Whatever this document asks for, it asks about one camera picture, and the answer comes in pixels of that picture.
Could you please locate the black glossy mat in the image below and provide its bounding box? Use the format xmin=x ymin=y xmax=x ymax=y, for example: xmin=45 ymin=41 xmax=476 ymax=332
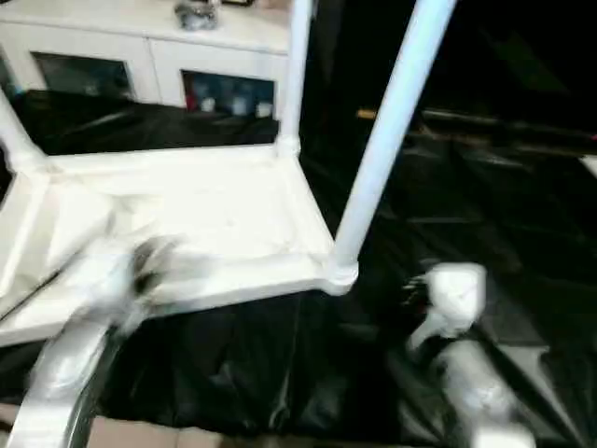
xmin=0 ymin=88 xmax=597 ymax=448

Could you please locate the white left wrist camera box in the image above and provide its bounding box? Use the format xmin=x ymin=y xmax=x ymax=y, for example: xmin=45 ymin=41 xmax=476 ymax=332
xmin=83 ymin=242 xmax=187 ymax=328

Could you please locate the black speaker box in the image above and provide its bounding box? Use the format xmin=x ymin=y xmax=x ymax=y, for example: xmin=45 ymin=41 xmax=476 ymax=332
xmin=307 ymin=0 xmax=421 ymax=141

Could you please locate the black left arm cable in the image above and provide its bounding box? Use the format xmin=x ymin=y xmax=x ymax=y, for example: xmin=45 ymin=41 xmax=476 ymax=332
xmin=0 ymin=268 xmax=64 ymax=323

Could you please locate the white glass-door cabinet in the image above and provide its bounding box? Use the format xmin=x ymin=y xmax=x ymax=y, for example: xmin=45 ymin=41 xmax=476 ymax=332
xmin=0 ymin=0 xmax=290 ymax=118

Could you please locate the white upturned plastic table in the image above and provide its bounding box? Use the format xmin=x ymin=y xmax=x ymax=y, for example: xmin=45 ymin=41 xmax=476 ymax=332
xmin=0 ymin=144 xmax=360 ymax=349

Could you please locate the black glossy tv stand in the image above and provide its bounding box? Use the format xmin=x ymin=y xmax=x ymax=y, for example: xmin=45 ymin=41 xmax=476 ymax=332
xmin=414 ymin=109 xmax=597 ymax=146

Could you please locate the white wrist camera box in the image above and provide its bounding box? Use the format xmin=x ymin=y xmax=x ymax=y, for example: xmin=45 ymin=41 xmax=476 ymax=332
xmin=405 ymin=261 xmax=486 ymax=351
xmin=83 ymin=242 xmax=187 ymax=328

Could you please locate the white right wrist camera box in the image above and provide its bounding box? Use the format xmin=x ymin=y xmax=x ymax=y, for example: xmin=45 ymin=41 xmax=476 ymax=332
xmin=405 ymin=261 xmax=486 ymax=351

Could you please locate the white plastic table leg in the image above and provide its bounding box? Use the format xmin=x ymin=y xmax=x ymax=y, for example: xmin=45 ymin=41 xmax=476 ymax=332
xmin=279 ymin=0 xmax=312 ymax=158
xmin=326 ymin=0 xmax=458 ymax=295
xmin=0 ymin=86 xmax=48 ymax=174

